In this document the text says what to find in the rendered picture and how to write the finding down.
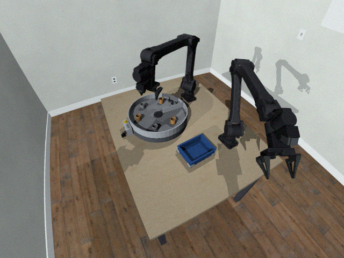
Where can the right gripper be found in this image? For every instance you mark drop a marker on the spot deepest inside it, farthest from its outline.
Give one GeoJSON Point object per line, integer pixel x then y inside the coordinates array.
{"type": "Point", "coordinates": [153, 89]}

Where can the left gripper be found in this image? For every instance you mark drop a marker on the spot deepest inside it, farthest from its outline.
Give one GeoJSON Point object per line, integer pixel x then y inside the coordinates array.
{"type": "Point", "coordinates": [271, 153]}

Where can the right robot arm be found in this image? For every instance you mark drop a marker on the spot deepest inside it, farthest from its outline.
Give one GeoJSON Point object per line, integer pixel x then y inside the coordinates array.
{"type": "Point", "coordinates": [150, 57]}

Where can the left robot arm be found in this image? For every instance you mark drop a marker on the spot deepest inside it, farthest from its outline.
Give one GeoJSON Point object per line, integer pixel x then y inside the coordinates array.
{"type": "Point", "coordinates": [280, 126]}

